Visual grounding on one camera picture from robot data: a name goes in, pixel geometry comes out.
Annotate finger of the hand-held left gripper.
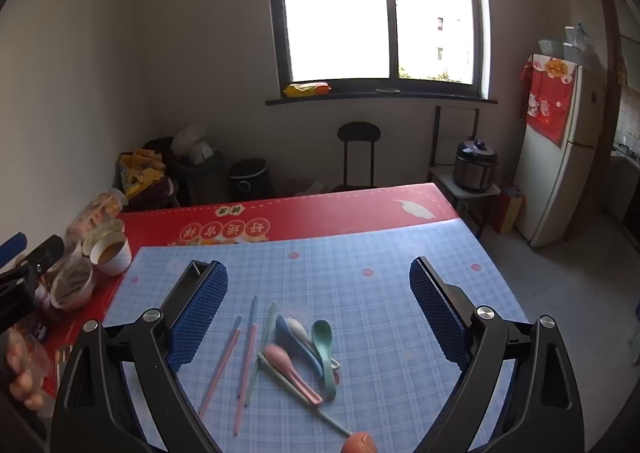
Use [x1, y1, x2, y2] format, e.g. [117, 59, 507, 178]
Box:
[15, 234, 67, 280]
[0, 232, 28, 264]

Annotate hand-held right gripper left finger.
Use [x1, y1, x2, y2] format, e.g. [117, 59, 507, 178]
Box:
[50, 260, 229, 453]

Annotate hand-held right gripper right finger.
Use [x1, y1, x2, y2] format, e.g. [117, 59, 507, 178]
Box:
[409, 256, 586, 453]

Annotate pink chopstick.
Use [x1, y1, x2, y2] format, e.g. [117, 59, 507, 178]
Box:
[198, 328, 243, 417]
[233, 324, 258, 436]

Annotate green chopstick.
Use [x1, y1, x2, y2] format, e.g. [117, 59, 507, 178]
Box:
[244, 301, 278, 408]
[256, 352, 355, 436]

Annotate blue spoon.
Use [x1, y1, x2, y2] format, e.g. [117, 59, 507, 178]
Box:
[275, 314, 326, 384]

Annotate pink spoon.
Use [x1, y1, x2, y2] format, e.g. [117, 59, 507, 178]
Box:
[262, 344, 324, 406]

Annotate beige spoon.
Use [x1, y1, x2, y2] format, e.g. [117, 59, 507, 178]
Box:
[286, 317, 342, 371]

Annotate green spoon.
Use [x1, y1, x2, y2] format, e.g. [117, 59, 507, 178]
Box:
[311, 319, 338, 403]

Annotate person's left hand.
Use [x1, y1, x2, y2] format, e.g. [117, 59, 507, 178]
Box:
[7, 363, 47, 411]

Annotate clear plastic cup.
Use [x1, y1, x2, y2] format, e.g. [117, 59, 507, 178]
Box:
[50, 257, 96, 310]

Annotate packaged snack cups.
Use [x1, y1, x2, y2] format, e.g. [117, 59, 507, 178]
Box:
[65, 188, 128, 244]

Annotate blue plaid table mat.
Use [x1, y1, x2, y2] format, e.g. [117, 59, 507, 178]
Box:
[102, 218, 533, 453]

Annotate small white side table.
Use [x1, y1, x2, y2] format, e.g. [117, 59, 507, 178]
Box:
[427, 168, 502, 239]

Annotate red paper bag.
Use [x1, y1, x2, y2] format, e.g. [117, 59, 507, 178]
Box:
[492, 186, 526, 235]

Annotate pile of clothes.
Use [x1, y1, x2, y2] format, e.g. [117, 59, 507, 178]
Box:
[117, 137, 181, 211]

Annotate dark trash bin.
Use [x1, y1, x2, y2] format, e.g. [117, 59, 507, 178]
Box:
[172, 150, 226, 206]

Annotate black air fryer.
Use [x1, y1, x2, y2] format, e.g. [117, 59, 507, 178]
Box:
[228, 159, 274, 204]

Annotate red printed table cover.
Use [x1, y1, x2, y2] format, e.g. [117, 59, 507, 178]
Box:
[37, 182, 461, 399]

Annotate black pressure cooker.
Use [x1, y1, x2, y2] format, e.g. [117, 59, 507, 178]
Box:
[453, 139, 499, 193]

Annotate white plastic bag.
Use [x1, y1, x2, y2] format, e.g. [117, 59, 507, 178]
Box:
[171, 124, 216, 164]

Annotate white fridge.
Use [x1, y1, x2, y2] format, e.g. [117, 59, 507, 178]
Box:
[512, 53, 608, 249]

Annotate black round stool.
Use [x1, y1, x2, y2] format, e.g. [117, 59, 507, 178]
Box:
[336, 122, 382, 191]

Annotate red printed cloth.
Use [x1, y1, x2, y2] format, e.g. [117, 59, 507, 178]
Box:
[520, 54, 578, 146]

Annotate yellow packet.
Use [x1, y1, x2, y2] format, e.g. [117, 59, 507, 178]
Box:
[283, 82, 332, 98]

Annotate clear containers on fridge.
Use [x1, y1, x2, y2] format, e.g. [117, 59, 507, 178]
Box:
[537, 23, 601, 66]

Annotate black metal frame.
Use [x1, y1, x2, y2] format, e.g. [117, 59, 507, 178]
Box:
[432, 106, 481, 171]

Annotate window with dark frame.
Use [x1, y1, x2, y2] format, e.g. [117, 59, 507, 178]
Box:
[265, 0, 501, 106]

